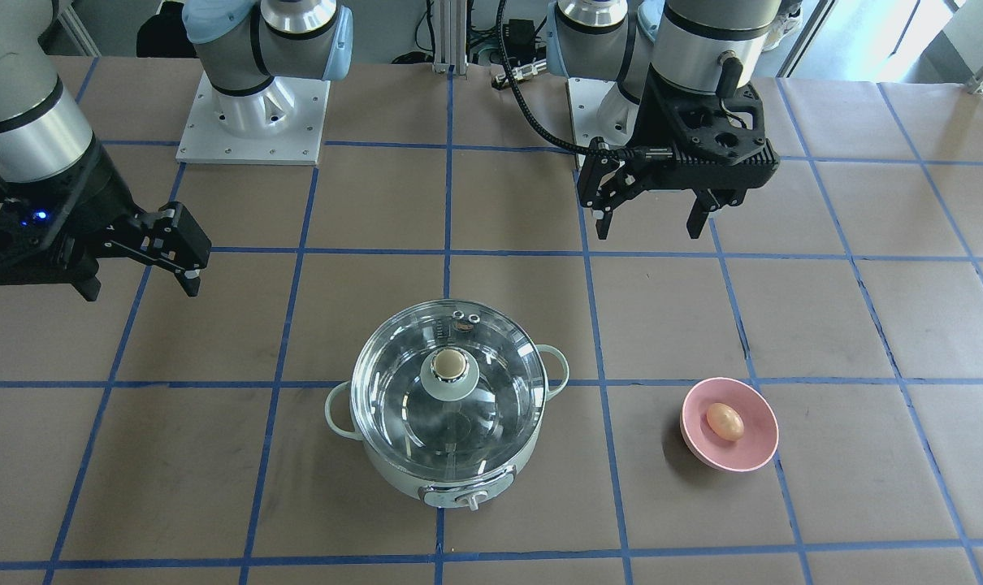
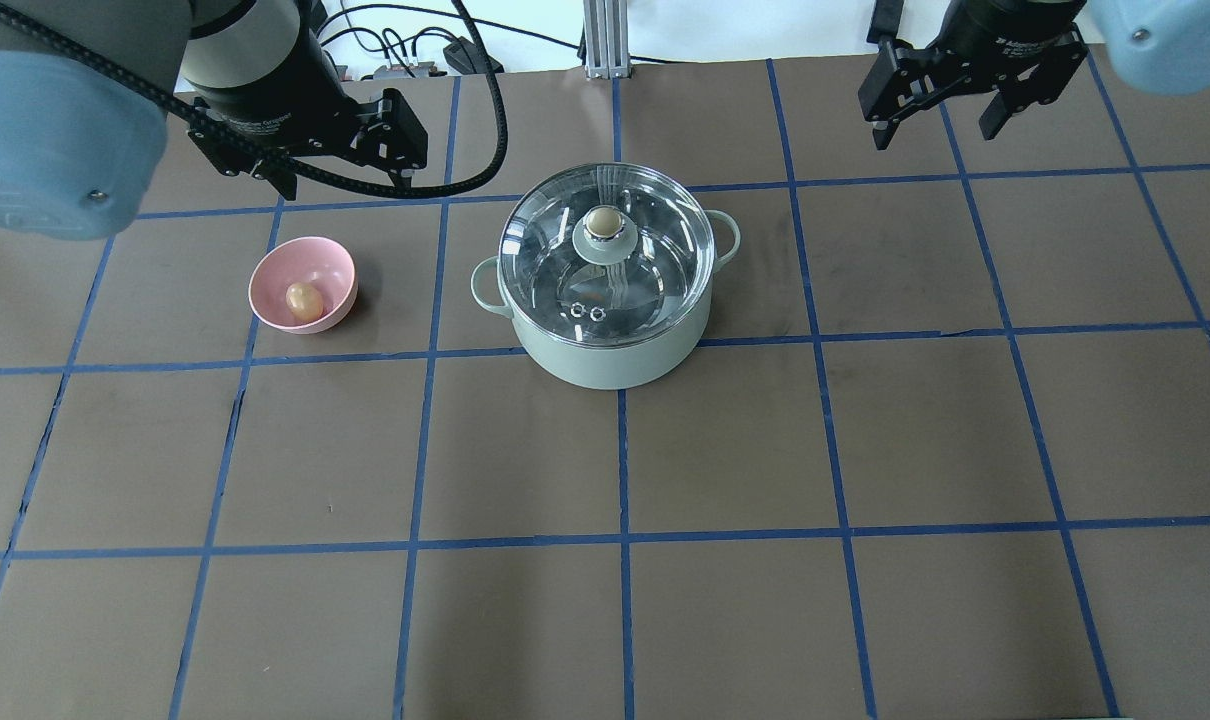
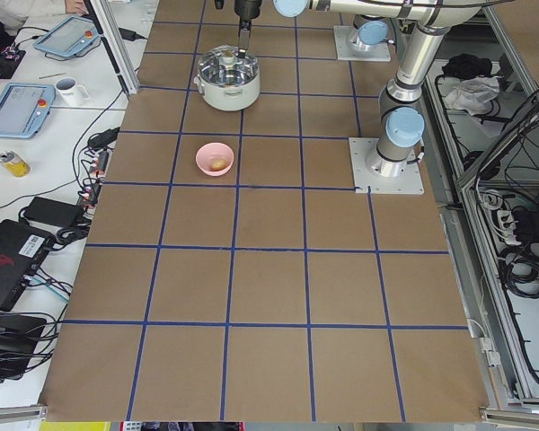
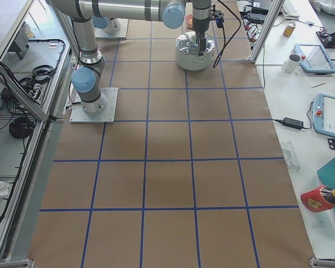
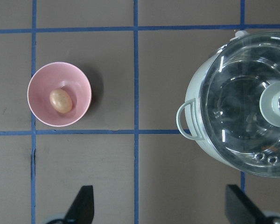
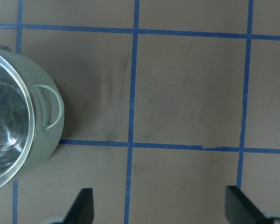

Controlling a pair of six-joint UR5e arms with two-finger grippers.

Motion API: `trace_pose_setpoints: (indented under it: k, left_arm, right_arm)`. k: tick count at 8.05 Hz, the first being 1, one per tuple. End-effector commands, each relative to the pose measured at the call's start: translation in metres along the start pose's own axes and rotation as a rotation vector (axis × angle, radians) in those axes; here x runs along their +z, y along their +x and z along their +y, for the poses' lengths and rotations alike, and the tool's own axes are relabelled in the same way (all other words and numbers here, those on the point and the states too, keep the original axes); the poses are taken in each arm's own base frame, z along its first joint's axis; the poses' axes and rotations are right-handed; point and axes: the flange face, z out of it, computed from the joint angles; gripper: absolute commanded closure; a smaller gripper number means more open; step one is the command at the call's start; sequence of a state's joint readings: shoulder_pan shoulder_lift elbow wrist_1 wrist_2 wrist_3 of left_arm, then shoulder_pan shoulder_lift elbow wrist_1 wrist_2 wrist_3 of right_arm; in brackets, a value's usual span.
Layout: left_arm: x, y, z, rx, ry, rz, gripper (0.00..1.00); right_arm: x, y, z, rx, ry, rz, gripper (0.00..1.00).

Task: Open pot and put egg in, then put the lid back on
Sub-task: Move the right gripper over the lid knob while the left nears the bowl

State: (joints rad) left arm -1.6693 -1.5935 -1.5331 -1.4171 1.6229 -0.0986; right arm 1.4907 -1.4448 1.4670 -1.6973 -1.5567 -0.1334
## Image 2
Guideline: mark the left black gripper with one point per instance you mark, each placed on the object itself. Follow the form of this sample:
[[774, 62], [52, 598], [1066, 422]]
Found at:
[[277, 100]]

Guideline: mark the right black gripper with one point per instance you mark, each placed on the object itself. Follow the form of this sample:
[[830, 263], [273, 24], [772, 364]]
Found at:
[[1005, 30]]

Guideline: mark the brown egg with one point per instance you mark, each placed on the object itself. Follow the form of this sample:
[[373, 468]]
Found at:
[[305, 304]]

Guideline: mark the glass pot lid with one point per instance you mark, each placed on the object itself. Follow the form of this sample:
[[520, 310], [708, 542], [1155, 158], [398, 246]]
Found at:
[[607, 255]]

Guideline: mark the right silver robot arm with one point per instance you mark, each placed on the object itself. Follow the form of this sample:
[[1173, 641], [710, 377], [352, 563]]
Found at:
[[1159, 47]]

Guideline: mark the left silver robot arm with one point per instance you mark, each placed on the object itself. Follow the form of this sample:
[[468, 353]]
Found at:
[[78, 150]]

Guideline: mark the pale green cooking pot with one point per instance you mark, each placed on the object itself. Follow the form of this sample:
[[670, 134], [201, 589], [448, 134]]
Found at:
[[609, 368]]

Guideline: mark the pink plastic bowl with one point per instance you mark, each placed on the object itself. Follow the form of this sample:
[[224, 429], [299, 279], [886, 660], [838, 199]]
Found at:
[[325, 263]]

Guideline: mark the black power adapter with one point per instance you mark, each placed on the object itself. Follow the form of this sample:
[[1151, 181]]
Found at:
[[467, 59]]

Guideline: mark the aluminium frame post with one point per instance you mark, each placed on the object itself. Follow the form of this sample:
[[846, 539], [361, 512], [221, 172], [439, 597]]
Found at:
[[605, 40]]

